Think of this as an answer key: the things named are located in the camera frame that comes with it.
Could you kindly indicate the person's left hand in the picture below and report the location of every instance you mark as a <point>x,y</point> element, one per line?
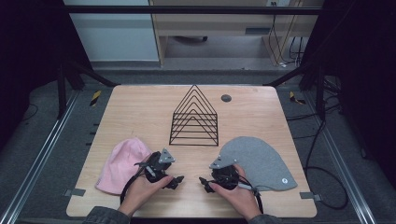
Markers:
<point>140,193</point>

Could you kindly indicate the grey tape piece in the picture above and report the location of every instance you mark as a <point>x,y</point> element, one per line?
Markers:
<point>309,196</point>
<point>74,192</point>

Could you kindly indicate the yellow and black tape strip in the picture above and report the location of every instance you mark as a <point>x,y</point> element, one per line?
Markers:
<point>295,99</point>
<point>96,98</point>

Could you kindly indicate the white cabinet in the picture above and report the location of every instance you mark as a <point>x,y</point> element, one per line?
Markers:
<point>115,37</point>

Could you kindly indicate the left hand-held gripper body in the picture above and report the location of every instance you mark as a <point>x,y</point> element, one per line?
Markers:
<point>155,171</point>

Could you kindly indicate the dark curtain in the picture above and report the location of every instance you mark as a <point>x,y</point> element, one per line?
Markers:
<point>31,62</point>
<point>364,77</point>

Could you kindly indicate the pink knit hat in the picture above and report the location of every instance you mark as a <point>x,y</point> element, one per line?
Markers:
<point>123,165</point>

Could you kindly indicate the aluminium floor rail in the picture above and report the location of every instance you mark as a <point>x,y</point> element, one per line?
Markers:
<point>37,161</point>
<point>341,161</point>

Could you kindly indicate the black metal stand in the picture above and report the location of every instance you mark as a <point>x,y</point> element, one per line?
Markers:
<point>320,90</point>
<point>61,90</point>

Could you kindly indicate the black horizontal frame bar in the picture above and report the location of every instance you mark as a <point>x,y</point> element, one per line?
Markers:
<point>186,10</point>

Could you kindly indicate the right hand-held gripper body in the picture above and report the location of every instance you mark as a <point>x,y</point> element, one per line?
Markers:
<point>225,177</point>

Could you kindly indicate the grey knit hat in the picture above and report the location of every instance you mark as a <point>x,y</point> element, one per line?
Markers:
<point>258,161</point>

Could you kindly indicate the person's right hand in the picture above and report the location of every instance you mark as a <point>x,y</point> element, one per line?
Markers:
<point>243,199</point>

